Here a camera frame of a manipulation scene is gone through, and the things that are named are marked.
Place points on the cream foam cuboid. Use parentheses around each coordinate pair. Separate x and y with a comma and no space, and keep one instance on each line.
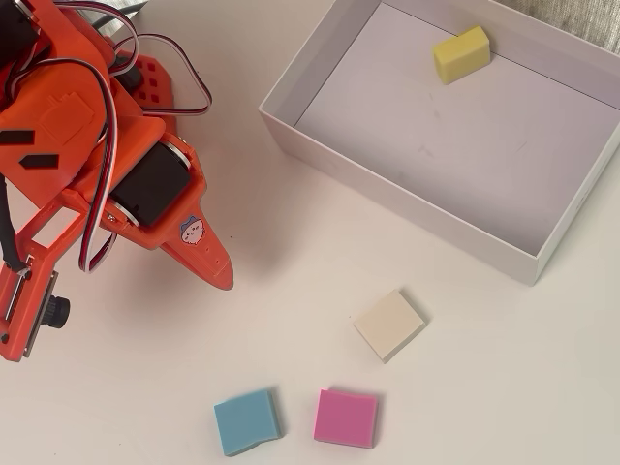
(387,323)

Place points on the orange gripper black servo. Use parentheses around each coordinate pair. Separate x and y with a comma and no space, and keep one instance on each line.
(145,186)

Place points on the blue foam cuboid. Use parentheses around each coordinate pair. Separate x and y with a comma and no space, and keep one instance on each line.
(247,421)

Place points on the white cardboard bin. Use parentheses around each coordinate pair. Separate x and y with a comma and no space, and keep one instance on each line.
(460,145)

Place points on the pink foam cuboid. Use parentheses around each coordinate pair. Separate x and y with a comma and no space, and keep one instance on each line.
(345,416)

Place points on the yellow foam cuboid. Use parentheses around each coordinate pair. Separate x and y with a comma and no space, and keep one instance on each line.
(460,55)

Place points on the orange robot base plate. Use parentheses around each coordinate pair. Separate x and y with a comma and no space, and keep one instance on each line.
(162,97)

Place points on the wrist camera with orange mount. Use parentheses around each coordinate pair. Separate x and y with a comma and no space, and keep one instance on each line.
(21,310)

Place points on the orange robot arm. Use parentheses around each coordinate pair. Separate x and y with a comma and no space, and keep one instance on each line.
(63,116)

